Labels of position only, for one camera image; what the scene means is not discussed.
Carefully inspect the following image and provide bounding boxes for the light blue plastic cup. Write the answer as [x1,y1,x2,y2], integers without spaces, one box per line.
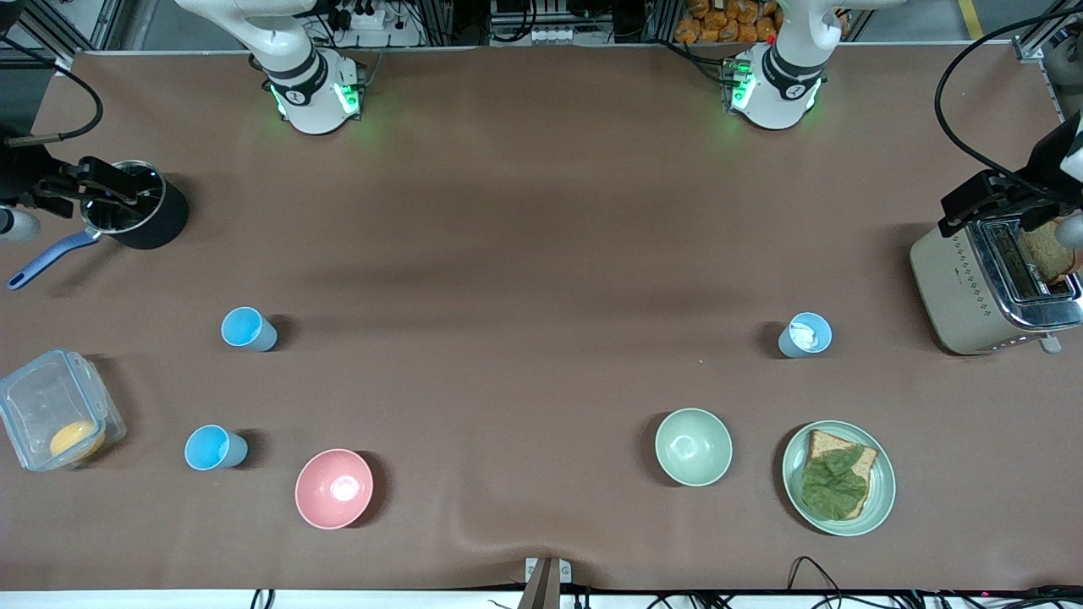
[778,312,833,359]
[221,306,278,353]
[184,425,249,471]

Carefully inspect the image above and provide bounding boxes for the glass pot lid blue knob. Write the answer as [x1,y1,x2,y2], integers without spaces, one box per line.
[80,160,167,236]

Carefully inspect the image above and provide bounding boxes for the dark toast slice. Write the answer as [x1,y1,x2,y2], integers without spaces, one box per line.
[1019,217,1080,286]

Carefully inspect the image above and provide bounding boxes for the beige steel toaster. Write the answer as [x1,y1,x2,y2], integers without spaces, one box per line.
[910,211,1083,356]

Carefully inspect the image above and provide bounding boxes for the clear plastic food container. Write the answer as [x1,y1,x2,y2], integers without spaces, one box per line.
[0,348,128,473]

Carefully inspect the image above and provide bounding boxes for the orange round food item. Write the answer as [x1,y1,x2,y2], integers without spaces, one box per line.
[48,420,107,463]

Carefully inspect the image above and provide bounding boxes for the brown bread slice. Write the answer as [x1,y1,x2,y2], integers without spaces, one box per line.
[802,429,879,519]

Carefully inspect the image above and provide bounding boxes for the pale green plate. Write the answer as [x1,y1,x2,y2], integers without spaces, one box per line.
[781,420,897,537]

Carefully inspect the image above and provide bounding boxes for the white power strip with plugs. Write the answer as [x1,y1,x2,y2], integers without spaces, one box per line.
[317,0,424,48]

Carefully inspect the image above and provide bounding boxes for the orange snack packs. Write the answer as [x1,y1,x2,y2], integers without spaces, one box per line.
[674,0,781,45]

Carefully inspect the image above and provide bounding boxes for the green lettuce leaf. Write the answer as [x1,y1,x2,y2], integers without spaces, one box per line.
[800,446,870,520]

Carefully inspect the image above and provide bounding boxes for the pale green bowl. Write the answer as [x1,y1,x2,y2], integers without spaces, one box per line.
[654,408,734,488]

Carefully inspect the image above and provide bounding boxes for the pink bowl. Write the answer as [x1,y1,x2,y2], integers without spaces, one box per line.
[294,448,375,531]

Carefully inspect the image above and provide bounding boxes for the brown table cloth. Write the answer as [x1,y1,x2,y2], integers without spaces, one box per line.
[0,42,1083,593]

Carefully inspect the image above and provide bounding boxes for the black pot blue handle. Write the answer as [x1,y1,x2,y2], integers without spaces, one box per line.
[7,159,190,292]

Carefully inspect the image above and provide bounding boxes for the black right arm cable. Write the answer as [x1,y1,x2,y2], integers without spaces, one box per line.
[0,63,104,149]

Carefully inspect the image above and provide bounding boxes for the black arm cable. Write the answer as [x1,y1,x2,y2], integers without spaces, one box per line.
[934,7,1083,189]
[0,63,104,149]

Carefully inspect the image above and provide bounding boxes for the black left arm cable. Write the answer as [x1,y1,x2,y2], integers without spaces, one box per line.
[934,7,1083,189]

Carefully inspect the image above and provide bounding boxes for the aluminium frame profile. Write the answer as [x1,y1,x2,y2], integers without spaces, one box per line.
[1011,15,1083,62]
[0,0,136,70]

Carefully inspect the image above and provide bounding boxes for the black looped floor cable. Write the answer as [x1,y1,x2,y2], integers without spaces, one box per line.
[787,555,847,595]

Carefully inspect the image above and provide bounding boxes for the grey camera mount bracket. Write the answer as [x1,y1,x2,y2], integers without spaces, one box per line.
[518,556,573,609]

